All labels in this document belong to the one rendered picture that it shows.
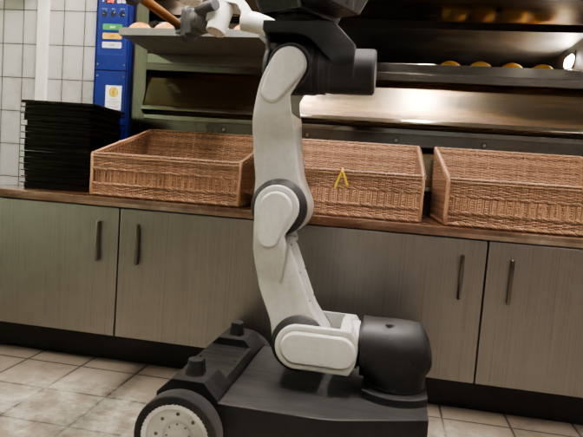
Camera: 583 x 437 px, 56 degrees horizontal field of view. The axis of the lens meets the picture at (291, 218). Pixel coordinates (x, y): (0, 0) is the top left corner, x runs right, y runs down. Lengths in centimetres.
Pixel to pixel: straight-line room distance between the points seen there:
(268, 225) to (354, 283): 51
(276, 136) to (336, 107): 94
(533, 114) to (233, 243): 127
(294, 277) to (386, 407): 38
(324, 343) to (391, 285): 47
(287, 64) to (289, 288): 55
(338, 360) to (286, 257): 28
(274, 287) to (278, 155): 34
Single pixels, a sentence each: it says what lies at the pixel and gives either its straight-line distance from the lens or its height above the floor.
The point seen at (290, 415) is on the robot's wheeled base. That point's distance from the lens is 131.
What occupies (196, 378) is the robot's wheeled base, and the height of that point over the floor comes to 21.
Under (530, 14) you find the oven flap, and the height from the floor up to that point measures 137.
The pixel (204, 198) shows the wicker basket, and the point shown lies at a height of 60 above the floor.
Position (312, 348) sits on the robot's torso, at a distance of 138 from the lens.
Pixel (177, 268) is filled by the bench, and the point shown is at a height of 36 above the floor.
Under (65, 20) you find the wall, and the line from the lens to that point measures 278.
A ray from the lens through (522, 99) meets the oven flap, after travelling 238.
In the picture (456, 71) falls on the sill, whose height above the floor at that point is 116.
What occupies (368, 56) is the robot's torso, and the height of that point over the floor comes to 100.
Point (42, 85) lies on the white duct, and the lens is 277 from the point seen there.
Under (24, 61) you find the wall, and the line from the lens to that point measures 286.
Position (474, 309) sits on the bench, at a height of 33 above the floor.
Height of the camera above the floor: 71
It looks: 5 degrees down
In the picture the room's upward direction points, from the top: 4 degrees clockwise
